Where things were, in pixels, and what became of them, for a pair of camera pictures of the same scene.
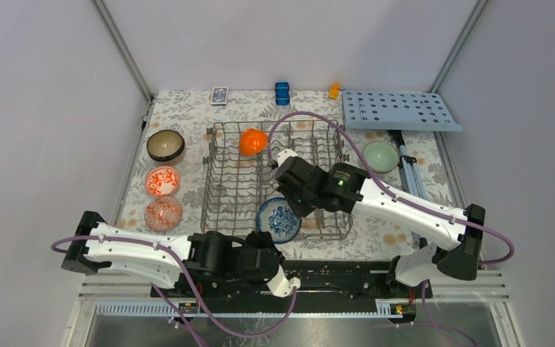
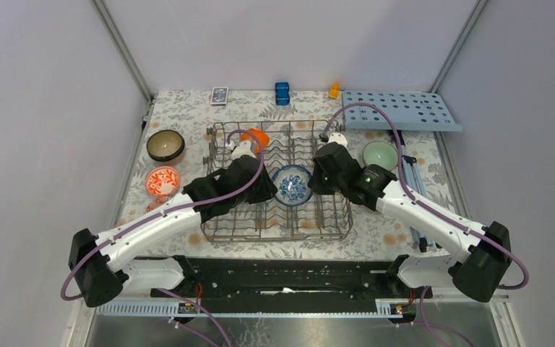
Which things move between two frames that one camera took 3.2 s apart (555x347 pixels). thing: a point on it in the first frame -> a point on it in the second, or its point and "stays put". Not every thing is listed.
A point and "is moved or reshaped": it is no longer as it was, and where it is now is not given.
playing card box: [220, 96] stays put
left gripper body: [256, 241] -> [261, 191]
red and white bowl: [162, 181] stays put
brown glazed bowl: [165, 144] stays put
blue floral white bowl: [275, 217] is moved or reshaped
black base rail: [319, 280] stays put
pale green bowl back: [382, 155] stays put
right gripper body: [302, 203] -> [324, 184]
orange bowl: [252, 142] stays put
